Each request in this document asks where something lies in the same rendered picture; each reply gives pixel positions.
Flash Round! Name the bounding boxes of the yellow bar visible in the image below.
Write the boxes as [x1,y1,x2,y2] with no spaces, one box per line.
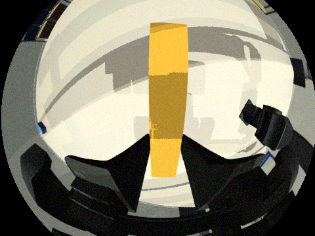
[149,22,188,178]

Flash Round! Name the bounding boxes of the blue rectangular block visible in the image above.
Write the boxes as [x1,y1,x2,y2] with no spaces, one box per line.
[37,121,47,134]

